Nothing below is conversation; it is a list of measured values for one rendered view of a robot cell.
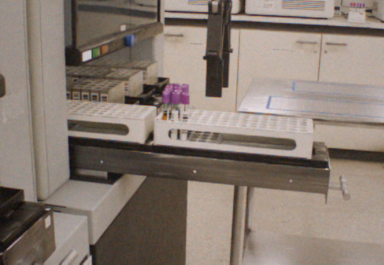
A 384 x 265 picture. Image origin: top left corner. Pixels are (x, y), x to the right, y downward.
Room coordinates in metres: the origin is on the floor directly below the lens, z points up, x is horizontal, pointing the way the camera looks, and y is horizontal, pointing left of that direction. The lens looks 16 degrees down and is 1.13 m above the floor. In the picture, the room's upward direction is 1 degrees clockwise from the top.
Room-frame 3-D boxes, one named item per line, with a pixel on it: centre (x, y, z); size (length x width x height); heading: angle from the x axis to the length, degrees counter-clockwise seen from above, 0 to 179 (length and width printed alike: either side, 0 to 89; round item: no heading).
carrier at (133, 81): (1.30, 0.15, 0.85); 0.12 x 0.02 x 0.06; 168
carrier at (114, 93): (1.15, 0.18, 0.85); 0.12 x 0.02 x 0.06; 169
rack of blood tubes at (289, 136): (0.94, -0.09, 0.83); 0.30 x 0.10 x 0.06; 79
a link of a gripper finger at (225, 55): (0.99, -0.06, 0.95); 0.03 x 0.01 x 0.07; 78
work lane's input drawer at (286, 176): (0.97, 0.05, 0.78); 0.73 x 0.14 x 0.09; 78
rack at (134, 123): (1.00, 0.22, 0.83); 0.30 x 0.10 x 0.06; 78
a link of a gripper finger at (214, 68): (0.88, -0.04, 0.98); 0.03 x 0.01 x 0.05; 168
